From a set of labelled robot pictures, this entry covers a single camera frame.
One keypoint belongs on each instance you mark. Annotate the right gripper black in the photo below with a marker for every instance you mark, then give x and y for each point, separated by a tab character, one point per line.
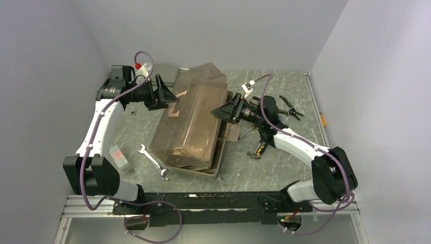
230	110

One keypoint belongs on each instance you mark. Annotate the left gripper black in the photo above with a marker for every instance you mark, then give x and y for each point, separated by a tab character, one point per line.
163	94

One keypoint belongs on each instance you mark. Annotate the black yellow handled screwdriver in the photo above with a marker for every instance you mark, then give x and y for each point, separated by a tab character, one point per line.
254	127

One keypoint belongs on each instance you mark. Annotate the translucent brown tool box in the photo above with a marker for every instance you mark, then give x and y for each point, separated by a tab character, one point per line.
189	139

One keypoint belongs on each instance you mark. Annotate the claw hammer yellow black handle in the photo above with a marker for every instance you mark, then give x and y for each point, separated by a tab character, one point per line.
258	151

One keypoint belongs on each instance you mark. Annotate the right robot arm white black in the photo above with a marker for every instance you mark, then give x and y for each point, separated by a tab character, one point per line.
333	177

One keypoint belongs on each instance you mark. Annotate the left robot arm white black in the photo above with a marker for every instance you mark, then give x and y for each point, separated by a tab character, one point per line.
90	171

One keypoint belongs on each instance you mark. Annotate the small silver wrench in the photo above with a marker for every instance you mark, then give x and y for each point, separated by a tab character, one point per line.
136	108

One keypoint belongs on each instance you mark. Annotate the black needle-nose pliers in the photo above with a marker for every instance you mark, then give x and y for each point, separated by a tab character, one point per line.
292	111

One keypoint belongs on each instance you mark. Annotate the large silver open-end wrench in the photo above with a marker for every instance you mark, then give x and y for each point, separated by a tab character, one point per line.
163	171

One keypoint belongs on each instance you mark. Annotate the small clear box red label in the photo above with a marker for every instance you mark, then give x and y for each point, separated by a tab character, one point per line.
119	159

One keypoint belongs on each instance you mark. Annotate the orange object at table edge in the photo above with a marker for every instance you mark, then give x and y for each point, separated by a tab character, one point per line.
323	120

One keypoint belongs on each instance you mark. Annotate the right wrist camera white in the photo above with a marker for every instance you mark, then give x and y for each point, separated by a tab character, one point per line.
247	87

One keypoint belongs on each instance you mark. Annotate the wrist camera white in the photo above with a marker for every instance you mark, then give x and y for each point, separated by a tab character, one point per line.
247	87
143	70

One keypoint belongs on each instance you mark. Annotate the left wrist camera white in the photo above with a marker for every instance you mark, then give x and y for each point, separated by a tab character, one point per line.
143	70

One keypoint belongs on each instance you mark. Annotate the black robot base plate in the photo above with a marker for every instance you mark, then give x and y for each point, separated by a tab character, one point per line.
174	217

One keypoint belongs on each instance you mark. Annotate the aluminium rail frame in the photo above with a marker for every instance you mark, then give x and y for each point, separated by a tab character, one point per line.
87	205

